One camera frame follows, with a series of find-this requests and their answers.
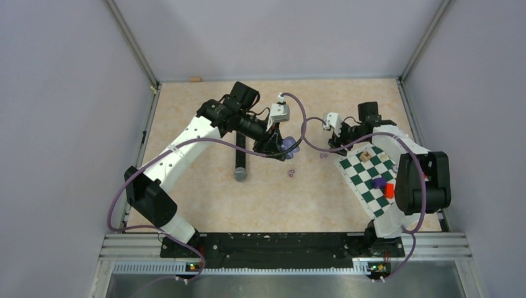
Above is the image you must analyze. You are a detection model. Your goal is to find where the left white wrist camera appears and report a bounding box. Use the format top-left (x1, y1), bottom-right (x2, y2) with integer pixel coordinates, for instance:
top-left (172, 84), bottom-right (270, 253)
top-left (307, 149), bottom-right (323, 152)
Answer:
top-left (267, 93), bottom-right (290, 131)

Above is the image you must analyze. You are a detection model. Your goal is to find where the black microphone grey head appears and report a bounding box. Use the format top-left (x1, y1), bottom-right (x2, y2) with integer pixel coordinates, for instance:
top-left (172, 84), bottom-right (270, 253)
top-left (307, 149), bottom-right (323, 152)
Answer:
top-left (233, 132), bottom-right (247, 182)

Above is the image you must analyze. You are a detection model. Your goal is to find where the small orange block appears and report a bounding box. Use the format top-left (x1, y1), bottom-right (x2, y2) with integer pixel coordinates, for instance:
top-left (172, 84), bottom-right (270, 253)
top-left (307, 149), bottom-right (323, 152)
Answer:
top-left (384, 183), bottom-right (395, 199)

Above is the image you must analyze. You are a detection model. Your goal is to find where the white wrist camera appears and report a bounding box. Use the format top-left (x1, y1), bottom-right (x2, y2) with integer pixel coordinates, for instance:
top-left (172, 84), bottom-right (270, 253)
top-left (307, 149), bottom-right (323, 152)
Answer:
top-left (323, 112), bottom-right (343, 137)
top-left (267, 93), bottom-right (290, 131)

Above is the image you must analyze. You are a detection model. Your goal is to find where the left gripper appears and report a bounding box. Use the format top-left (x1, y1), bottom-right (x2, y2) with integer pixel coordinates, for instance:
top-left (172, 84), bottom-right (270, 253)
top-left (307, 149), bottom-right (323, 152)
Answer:
top-left (236, 110), bottom-right (286, 161)

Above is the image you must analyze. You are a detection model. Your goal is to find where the grey slotted cable duct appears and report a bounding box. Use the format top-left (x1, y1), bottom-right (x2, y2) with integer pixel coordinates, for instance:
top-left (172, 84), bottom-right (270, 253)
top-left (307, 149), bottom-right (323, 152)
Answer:
top-left (112, 261), bottom-right (386, 276)

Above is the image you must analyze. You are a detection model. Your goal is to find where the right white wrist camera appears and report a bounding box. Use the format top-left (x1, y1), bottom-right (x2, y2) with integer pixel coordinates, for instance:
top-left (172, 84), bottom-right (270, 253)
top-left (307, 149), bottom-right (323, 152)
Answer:
top-left (323, 112), bottom-right (343, 137)

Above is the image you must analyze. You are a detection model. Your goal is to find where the purple chess piece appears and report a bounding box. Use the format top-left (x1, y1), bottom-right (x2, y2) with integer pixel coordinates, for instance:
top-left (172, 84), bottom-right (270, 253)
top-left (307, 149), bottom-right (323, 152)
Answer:
top-left (372, 177), bottom-right (387, 189)

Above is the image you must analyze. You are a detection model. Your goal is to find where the wooden letter cube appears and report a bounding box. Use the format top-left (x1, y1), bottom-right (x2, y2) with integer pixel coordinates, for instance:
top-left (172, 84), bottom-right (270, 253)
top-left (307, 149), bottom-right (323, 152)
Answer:
top-left (359, 151), bottom-right (372, 163)

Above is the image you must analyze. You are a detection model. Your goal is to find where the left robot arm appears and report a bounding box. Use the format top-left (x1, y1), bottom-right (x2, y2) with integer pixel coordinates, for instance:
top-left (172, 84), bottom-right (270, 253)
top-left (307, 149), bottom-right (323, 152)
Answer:
top-left (125, 81), bottom-right (290, 257)

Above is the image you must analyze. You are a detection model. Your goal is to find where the green white chessboard mat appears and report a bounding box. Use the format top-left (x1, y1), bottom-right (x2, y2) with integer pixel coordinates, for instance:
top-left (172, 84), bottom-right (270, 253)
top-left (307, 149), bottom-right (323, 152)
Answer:
top-left (334, 142), bottom-right (398, 220)

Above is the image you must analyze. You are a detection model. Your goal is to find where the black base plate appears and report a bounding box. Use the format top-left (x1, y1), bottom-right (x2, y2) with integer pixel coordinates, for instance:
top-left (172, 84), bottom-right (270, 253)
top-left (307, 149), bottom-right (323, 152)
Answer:
top-left (160, 232), bottom-right (405, 269)

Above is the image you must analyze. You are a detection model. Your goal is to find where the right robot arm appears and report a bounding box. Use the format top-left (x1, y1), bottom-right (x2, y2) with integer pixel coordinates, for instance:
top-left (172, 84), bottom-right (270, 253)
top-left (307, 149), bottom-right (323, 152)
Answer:
top-left (323, 102), bottom-right (451, 256)

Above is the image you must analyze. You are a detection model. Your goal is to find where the grey purple earbud case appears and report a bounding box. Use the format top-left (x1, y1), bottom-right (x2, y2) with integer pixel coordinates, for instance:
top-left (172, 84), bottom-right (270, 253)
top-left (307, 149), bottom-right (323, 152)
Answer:
top-left (281, 136), bottom-right (300, 160)

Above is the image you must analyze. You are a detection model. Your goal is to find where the aluminium frame rail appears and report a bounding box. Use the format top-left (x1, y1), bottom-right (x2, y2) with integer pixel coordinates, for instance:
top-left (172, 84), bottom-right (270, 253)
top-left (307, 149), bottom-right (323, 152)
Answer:
top-left (409, 232), bottom-right (473, 261)

